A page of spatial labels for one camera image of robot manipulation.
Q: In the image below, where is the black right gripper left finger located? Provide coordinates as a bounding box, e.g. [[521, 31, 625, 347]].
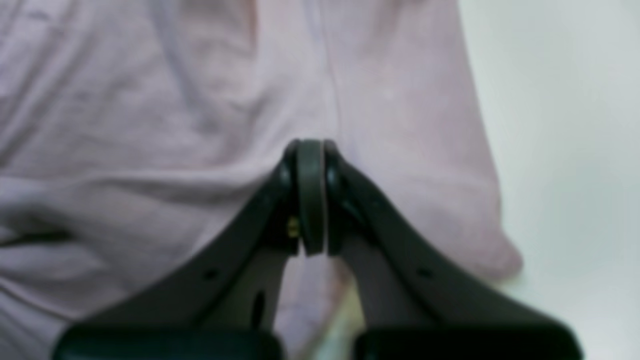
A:
[[52, 140, 304, 360]]

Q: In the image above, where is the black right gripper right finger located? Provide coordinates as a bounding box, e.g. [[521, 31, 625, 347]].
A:
[[319, 140, 584, 360]]

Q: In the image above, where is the mauve pink t-shirt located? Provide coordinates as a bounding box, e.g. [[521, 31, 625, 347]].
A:
[[1, 0, 523, 360]]

